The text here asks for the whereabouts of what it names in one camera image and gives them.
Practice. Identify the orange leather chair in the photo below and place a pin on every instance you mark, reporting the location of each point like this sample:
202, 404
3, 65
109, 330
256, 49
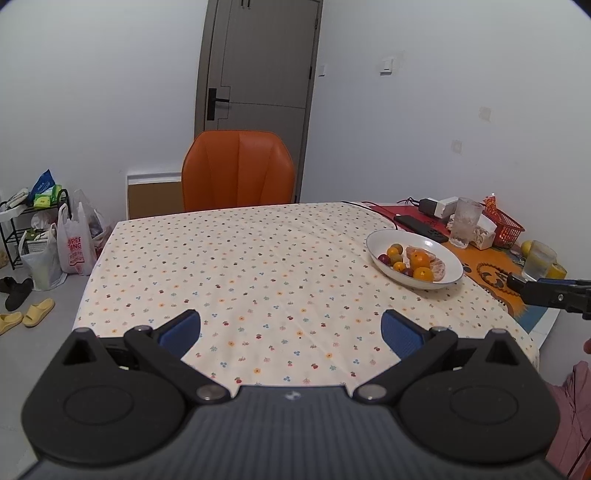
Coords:
238, 175

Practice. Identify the black metal rack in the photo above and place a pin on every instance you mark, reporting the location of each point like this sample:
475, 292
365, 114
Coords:
9, 230

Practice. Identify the yellow lemon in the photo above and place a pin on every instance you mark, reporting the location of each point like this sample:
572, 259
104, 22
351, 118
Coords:
527, 247

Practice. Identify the floral print tablecloth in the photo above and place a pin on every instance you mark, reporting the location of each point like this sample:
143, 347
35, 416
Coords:
231, 277

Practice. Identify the small yellow object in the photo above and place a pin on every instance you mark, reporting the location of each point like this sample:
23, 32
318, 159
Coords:
559, 271

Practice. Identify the white light switch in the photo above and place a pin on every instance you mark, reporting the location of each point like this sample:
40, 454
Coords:
387, 64

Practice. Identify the black phone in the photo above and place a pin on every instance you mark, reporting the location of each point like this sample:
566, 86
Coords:
420, 227

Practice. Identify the yellow slipper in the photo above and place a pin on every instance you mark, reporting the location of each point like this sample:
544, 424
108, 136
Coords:
10, 322
39, 311

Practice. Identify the peeled citrus half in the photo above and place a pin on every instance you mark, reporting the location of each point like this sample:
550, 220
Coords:
415, 249
440, 268

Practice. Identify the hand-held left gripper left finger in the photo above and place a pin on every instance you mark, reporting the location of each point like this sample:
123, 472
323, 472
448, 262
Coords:
180, 334

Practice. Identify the red snack packet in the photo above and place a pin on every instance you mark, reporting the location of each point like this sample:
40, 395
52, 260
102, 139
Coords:
490, 202

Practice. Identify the large orange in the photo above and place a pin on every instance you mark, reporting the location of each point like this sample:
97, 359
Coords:
420, 260
423, 275

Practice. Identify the red table mat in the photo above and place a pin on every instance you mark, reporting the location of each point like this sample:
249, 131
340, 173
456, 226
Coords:
392, 210

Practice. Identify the white charger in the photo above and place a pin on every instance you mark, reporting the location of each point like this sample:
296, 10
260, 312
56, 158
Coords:
447, 206

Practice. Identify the small orange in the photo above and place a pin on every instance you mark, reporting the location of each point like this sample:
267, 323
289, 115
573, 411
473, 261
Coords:
398, 267
394, 251

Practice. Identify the red plastic basket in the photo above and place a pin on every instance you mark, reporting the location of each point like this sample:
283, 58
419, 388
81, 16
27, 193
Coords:
508, 228

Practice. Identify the person's pink clothing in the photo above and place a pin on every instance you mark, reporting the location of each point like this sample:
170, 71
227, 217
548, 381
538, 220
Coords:
572, 415

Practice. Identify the short clear glass cup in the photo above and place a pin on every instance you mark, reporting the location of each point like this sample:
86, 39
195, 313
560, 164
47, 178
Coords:
539, 263

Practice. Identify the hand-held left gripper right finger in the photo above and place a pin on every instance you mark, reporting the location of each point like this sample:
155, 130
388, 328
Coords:
401, 337

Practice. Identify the tall clear glass cup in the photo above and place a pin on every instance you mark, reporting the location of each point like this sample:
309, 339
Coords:
465, 224

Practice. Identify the orange cartoon mat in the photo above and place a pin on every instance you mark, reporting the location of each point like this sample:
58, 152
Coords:
471, 258

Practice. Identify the green packet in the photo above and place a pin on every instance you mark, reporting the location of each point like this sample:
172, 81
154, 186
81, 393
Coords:
46, 197

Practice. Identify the black shoe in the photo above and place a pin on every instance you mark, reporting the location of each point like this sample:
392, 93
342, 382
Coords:
7, 284
18, 295

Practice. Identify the white-framed brown board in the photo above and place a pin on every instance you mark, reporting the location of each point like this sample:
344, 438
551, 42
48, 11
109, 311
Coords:
152, 198

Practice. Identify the white plate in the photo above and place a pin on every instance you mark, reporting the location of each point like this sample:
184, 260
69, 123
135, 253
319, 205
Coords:
381, 242

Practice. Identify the white red-print plastic bag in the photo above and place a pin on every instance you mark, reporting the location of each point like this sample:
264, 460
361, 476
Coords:
76, 244

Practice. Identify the grey door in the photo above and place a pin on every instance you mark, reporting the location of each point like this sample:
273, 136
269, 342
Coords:
263, 69

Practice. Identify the blue bag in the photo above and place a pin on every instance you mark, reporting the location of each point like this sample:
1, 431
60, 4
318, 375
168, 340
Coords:
40, 184

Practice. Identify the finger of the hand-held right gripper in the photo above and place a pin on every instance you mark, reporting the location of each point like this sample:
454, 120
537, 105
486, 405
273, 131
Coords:
551, 280
531, 290

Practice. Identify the clear plastic bag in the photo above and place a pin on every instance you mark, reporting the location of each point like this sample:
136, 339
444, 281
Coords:
94, 221

